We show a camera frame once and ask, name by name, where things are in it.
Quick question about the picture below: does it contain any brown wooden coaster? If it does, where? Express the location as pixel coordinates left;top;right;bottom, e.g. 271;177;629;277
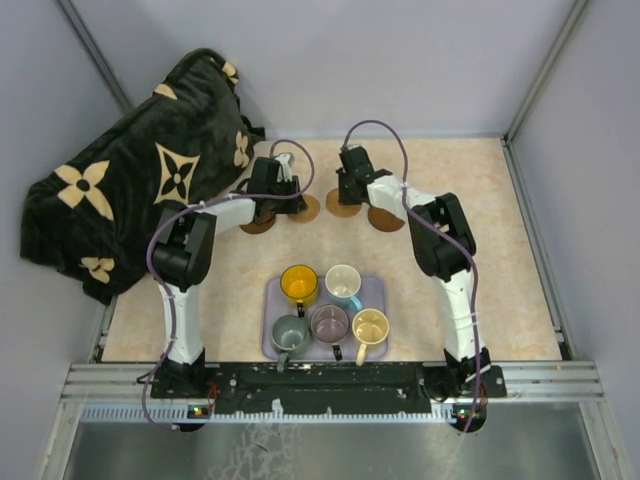
240;218;276;235
367;206;405;233

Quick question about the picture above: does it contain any light blue mug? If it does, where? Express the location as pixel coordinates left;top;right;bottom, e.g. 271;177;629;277
324;264;363;312

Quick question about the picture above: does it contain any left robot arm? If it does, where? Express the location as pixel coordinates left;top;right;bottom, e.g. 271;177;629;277
147;152;307;397

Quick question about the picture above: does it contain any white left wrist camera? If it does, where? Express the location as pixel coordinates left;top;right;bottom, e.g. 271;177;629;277
274;152;295;182

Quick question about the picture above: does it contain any grey green mug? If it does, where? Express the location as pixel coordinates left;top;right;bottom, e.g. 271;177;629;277
270;315;312;373

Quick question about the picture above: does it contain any cream yellow mug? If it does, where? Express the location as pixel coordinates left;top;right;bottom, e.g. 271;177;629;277
352;308;390;366

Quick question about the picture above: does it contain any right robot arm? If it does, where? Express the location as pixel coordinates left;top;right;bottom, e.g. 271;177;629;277
336;146;488;396

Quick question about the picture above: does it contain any black floral plush blanket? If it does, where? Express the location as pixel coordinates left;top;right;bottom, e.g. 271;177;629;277
20;48;264;304

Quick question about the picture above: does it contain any woven rattan coaster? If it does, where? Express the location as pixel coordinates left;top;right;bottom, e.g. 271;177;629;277
325;188;362;219
288;194;320;224

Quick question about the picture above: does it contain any purple mug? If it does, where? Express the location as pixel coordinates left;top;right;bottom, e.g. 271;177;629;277
310;304;350;361

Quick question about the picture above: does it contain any lavender plastic tray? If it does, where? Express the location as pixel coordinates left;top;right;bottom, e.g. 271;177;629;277
260;275;387;362

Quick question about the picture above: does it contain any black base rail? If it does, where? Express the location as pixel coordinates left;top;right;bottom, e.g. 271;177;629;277
149;358;507;432

